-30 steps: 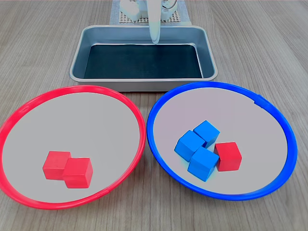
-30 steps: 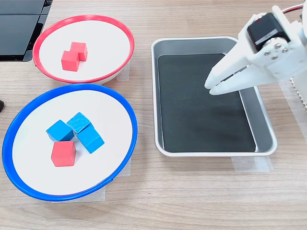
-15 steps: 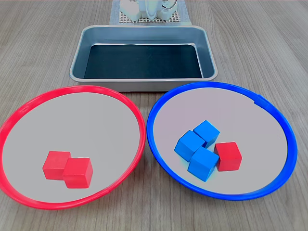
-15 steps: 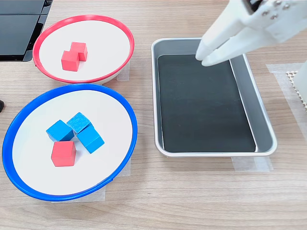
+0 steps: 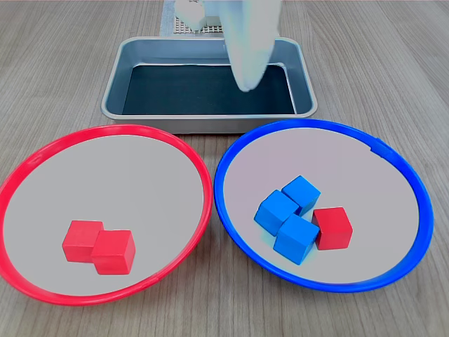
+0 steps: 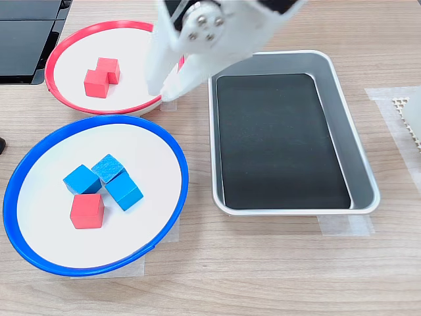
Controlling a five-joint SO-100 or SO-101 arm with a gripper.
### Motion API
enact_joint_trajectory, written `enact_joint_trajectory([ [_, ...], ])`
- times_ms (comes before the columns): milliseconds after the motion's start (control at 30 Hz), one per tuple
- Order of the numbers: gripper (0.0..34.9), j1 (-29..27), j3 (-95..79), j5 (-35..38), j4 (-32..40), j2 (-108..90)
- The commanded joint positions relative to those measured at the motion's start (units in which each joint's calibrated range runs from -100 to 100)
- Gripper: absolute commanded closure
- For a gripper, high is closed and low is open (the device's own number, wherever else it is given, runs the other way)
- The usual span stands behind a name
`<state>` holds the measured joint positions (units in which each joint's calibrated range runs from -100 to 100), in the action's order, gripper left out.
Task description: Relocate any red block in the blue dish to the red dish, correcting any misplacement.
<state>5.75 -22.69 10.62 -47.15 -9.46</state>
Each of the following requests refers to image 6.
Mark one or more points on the red-rimmed white plate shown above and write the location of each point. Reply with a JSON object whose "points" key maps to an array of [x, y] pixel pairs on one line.
{"points": [[131, 66]]}

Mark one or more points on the black glossy panel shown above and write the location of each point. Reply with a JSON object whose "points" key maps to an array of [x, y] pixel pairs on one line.
{"points": [[23, 49], [29, 8]]}

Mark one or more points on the blue-rimmed white plate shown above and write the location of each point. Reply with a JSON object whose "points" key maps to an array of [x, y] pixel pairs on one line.
{"points": [[49, 230]]}

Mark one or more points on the blue cube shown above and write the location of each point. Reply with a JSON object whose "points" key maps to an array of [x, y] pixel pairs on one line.
{"points": [[108, 168], [125, 192], [82, 179]]}

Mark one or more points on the black tray mat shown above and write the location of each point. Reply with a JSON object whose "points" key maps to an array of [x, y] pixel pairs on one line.
{"points": [[279, 141]]}

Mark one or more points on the pale perforated base plate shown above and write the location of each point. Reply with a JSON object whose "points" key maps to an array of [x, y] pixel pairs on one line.
{"points": [[399, 104]]}

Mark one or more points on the steel tray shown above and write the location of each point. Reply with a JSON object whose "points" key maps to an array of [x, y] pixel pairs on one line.
{"points": [[345, 131]]}

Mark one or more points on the translucent tape strip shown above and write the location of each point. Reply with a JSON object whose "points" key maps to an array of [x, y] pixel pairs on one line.
{"points": [[131, 270], [345, 225], [173, 233], [171, 106]]}

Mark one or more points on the red cube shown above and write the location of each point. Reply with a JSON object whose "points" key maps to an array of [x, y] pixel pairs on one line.
{"points": [[110, 67], [95, 84], [87, 210]]}

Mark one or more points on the small black object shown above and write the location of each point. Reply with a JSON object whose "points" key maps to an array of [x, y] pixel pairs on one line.
{"points": [[2, 146]]}

